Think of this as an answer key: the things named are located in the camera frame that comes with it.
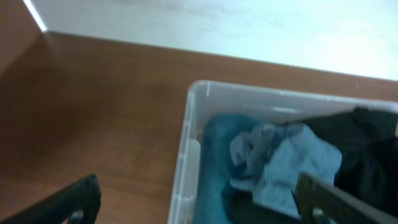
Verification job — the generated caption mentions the dark blue jeans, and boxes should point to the dark blue jeans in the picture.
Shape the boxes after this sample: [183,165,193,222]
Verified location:
[193,114,263,224]

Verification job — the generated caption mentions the black garment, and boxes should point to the black garment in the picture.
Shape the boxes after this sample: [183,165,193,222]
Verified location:
[303,108,397,218]

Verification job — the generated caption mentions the clear plastic storage bin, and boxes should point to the clear plastic storage bin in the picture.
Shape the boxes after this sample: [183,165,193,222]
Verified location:
[167,80,397,224]

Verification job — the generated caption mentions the light blue cloth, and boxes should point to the light blue cloth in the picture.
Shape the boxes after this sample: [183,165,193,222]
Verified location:
[229,123,342,218]

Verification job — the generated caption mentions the dark green garment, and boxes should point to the dark green garment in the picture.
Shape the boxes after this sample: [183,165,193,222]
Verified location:
[222,183,301,224]

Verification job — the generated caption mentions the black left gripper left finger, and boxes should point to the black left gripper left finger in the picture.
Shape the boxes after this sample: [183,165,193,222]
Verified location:
[1,174,101,224]

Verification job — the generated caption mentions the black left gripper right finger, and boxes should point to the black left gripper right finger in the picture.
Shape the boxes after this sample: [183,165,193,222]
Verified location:
[295,173,397,224]

